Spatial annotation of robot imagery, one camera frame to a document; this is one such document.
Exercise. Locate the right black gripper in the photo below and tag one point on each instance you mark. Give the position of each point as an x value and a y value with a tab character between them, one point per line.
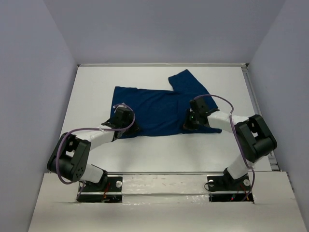
187	124

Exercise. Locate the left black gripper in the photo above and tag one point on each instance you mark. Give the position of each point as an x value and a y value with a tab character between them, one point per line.
130	126

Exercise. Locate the blue t shirt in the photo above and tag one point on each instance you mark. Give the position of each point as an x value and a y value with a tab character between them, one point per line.
163	112

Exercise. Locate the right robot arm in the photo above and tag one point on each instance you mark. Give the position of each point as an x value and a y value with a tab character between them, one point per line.
253	137

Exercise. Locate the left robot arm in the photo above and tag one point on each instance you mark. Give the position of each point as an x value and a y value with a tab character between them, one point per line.
69	159

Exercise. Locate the aluminium rail back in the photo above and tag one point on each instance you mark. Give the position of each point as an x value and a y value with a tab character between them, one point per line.
242	65

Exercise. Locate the aluminium rail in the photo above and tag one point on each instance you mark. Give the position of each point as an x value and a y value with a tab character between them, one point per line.
167	173
242	65

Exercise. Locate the aluminium rail front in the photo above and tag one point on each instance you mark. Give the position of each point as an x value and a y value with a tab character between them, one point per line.
167	173

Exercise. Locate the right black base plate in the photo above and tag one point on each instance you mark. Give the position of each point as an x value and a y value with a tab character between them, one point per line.
239	191

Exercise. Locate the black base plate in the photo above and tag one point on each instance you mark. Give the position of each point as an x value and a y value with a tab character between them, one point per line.
239	191
110	192

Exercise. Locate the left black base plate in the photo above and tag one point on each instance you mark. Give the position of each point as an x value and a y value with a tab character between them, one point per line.
110	192

